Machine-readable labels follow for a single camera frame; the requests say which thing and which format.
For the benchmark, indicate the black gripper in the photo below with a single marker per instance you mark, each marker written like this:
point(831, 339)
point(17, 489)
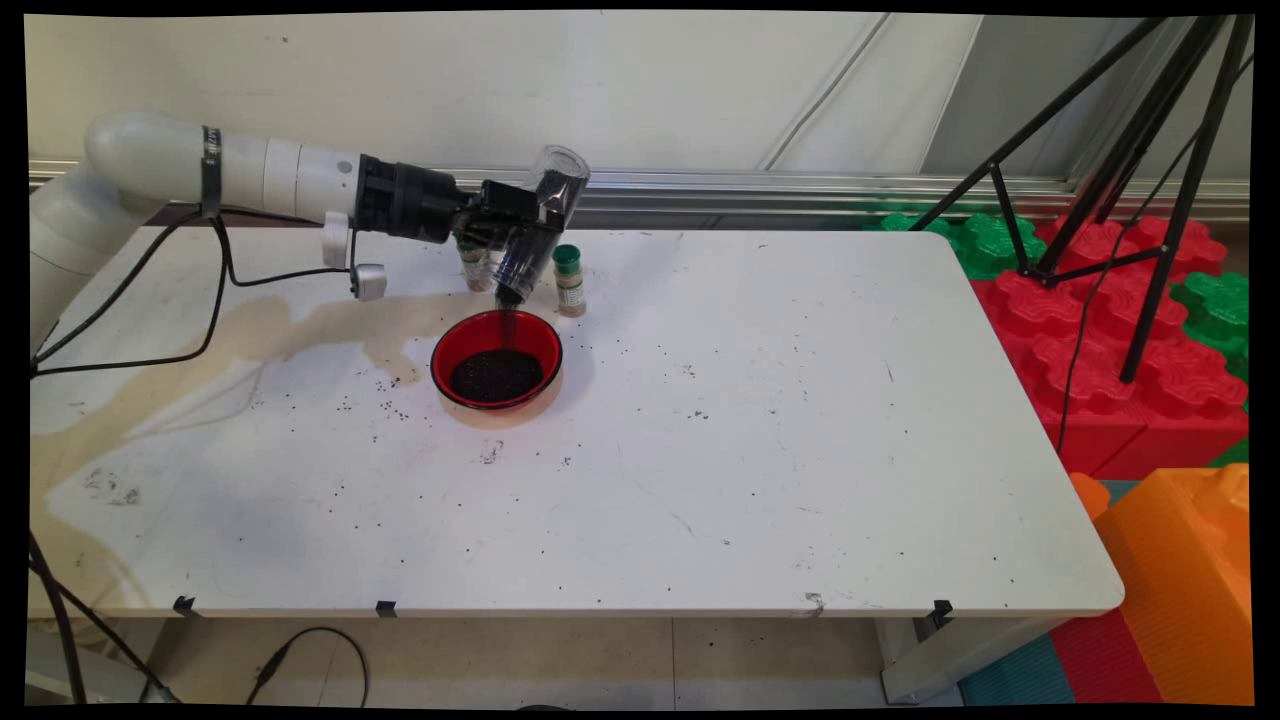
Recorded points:
point(415, 205)

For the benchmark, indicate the clear plastic jar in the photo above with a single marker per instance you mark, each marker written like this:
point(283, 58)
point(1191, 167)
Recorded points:
point(565, 180)

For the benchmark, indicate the small black seed portion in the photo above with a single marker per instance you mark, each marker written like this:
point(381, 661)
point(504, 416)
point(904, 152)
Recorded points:
point(510, 293)

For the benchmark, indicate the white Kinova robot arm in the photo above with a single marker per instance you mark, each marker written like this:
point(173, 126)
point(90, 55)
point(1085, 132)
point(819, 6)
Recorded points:
point(250, 175)

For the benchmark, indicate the green-capped spice bottle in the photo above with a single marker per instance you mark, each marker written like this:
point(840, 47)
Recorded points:
point(474, 270)
point(571, 285)

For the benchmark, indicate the red bowl with black rim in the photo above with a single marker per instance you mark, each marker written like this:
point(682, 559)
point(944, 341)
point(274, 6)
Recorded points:
point(470, 335)

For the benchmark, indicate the large black seed heap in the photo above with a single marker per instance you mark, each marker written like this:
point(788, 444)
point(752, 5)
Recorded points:
point(497, 376)

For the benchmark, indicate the green foam block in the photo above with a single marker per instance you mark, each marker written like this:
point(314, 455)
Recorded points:
point(1215, 310)
point(990, 245)
point(1232, 456)

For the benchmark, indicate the white table leg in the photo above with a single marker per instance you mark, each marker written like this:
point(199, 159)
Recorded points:
point(950, 655)
point(100, 680)

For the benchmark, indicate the black tripod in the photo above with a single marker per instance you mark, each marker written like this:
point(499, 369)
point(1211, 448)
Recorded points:
point(1190, 190)

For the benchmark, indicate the teal foam block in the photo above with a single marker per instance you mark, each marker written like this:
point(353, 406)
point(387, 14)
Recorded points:
point(1015, 675)

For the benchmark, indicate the orange foam block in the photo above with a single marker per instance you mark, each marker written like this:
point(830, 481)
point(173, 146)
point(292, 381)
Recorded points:
point(1180, 590)

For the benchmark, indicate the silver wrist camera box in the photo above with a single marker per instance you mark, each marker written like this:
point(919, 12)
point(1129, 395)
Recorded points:
point(368, 283)

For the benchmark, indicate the aluminium wall rail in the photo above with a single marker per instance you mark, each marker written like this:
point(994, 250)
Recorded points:
point(700, 185)

